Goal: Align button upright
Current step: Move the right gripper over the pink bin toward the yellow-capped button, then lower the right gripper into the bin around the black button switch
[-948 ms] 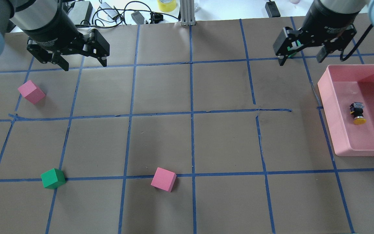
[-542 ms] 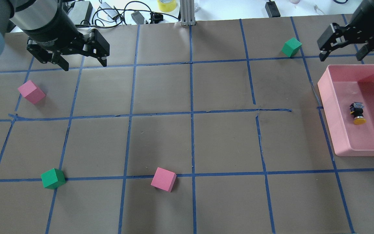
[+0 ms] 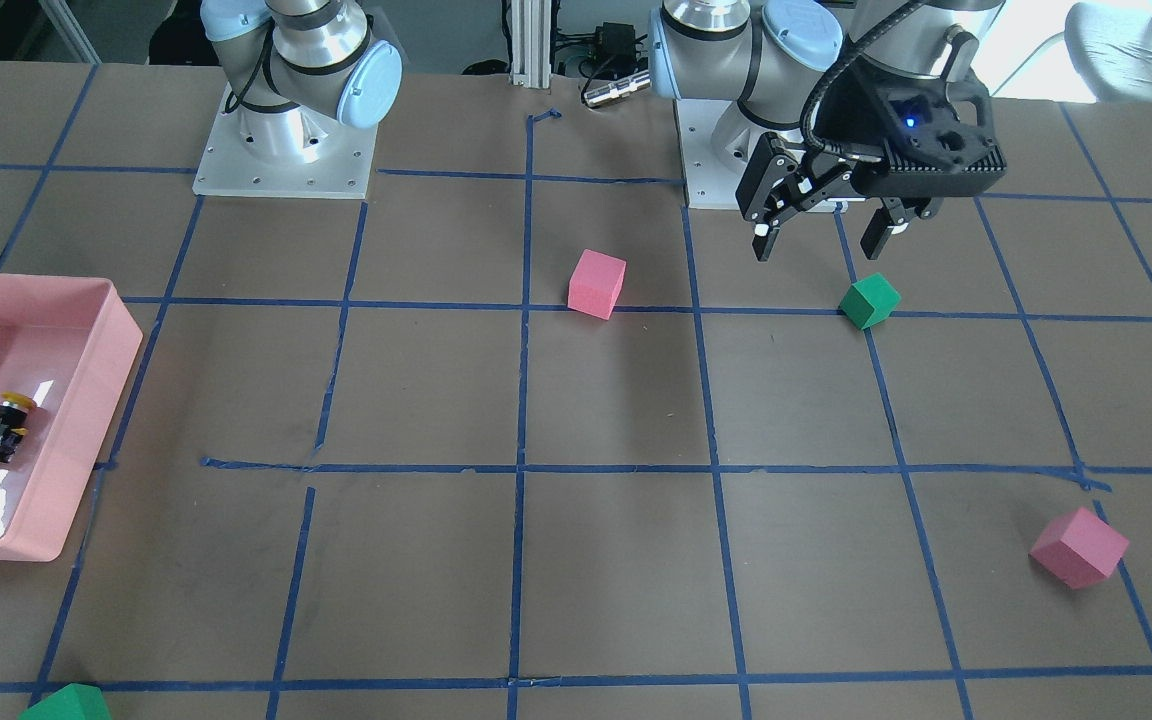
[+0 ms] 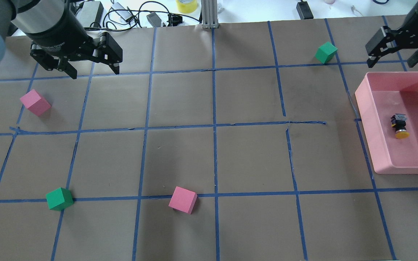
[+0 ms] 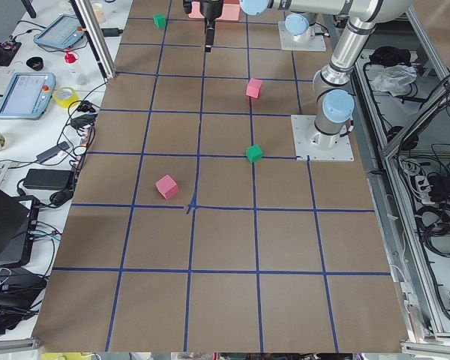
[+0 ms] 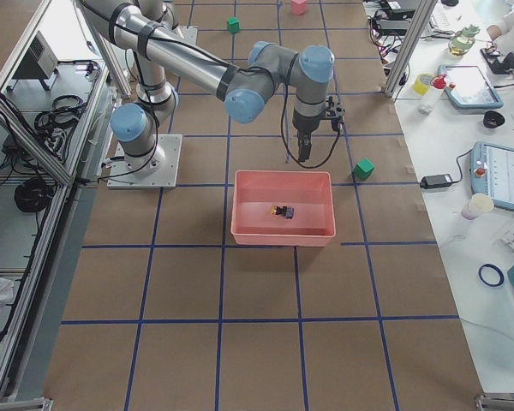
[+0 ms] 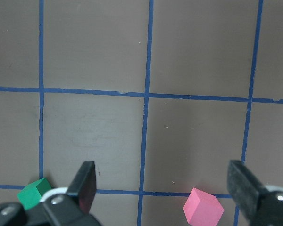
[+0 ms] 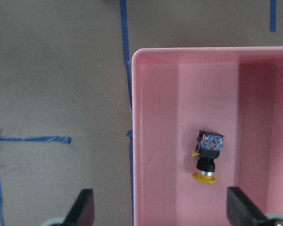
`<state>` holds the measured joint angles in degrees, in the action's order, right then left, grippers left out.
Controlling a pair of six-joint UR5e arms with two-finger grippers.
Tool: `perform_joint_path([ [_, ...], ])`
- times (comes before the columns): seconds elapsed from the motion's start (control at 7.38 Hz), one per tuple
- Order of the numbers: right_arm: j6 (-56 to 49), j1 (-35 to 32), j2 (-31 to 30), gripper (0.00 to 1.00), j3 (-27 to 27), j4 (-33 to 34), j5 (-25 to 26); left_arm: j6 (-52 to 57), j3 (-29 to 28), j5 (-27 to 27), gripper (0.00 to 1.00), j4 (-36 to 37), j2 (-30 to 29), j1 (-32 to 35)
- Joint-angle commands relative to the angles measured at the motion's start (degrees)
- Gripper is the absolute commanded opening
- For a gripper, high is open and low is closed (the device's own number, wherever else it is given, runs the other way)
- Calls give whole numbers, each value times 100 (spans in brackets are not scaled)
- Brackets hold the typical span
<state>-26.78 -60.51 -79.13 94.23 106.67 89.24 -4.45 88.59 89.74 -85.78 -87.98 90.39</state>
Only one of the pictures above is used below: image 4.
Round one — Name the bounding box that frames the green cube near bin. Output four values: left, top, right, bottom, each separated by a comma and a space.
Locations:
315, 42, 338, 64

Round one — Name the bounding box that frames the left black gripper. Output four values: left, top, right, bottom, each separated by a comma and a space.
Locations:
30, 7, 123, 79

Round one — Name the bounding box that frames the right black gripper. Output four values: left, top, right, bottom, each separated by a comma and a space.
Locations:
365, 14, 418, 68

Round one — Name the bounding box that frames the yellow tape roll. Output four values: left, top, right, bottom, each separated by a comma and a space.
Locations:
175, 0, 198, 14

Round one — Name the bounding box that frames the pink cube centre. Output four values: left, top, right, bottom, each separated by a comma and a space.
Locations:
168, 186, 198, 215

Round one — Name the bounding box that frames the grey power brick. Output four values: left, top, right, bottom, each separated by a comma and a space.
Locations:
75, 1, 103, 28

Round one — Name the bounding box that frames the black power adapter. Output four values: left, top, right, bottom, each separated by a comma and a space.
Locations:
296, 0, 314, 20

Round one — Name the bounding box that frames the green cube front left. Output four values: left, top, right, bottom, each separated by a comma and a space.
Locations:
45, 188, 74, 211

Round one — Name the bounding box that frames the pink cube far left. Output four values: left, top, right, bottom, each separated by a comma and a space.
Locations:
20, 90, 52, 117

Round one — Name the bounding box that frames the pink cube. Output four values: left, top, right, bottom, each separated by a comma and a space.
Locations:
168, 186, 198, 215
20, 90, 52, 117

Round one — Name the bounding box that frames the aluminium frame post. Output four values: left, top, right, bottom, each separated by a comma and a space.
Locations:
201, 0, 220, 29

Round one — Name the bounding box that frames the pink plastic bin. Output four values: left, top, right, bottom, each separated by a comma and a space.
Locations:
355, 72, 418, 174

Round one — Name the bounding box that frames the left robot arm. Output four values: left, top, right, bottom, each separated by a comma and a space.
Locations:
0, 0, 123, 79

